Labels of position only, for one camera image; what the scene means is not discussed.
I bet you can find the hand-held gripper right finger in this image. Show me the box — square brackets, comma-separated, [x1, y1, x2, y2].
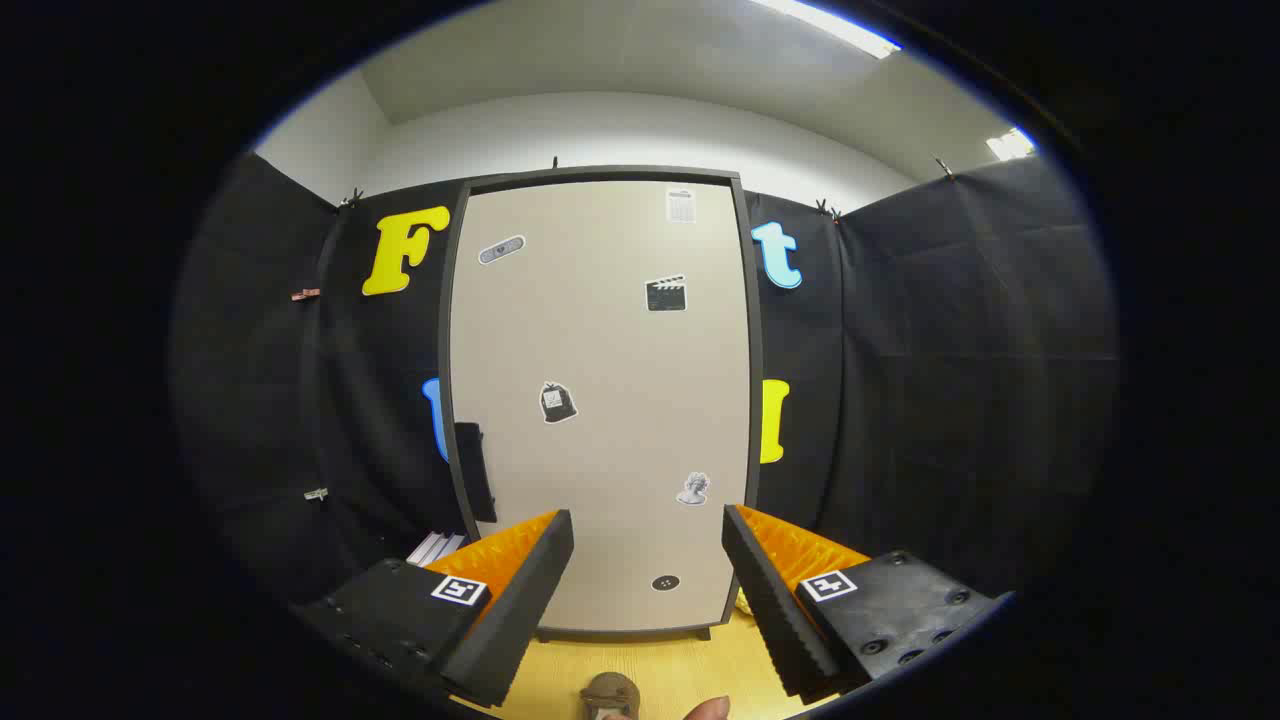
[722, 503, 1016, 706]

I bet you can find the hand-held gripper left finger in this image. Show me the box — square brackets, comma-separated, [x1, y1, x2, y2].
[290, 508, 576, 711]

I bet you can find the brown fuzzy shoe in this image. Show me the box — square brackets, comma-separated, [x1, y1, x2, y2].
[580, 672, 642, 720]

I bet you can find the black door handle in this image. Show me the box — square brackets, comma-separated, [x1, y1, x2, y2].
[455, 422, 498, 523]

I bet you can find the beige shoe cabinet door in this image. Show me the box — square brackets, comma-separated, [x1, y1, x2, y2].
[450, 180, 753, 633]

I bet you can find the dark grey shoe cabinet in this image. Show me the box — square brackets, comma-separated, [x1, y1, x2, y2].
[438, 165, 766, 643]

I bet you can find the small stack of books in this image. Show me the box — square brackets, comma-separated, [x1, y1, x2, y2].
[407, 531, 467, 567]

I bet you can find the black backdrop cloth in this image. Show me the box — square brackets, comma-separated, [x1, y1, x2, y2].
[170, 150, 1119, 641]

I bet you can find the small ceiling light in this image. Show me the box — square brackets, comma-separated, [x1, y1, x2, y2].
[985, 127, 1038, 162]

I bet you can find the long ceiling light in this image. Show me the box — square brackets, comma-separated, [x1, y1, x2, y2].
[745, 0, 903, 61]

